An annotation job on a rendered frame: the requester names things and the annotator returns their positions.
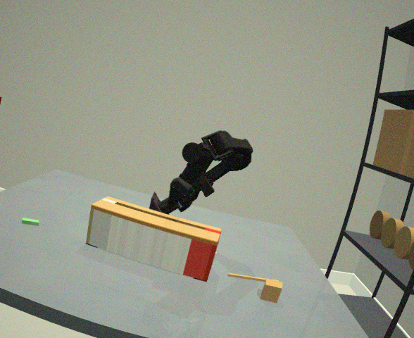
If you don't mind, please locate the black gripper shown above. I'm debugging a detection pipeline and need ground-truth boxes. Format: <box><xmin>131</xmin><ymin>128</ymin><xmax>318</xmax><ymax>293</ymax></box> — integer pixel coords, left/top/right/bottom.
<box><xmin>168</xmin><ymin>162</ymin><xmax>207</xmax><ymax>209</ymax></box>

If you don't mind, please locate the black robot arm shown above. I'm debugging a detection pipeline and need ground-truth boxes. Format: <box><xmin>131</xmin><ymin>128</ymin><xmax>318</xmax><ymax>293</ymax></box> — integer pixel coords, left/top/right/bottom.
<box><xmin>157</xmin><ymin>130</ymin><xmax>253</xmax><ymax>214</ymax></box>

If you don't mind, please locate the small green block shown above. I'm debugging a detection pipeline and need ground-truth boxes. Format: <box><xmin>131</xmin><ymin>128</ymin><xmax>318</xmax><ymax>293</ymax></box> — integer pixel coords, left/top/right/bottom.
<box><xmin>22</xmin><ymin>218</ymin><xmax>39</xmax><ymax>226</ymax></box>

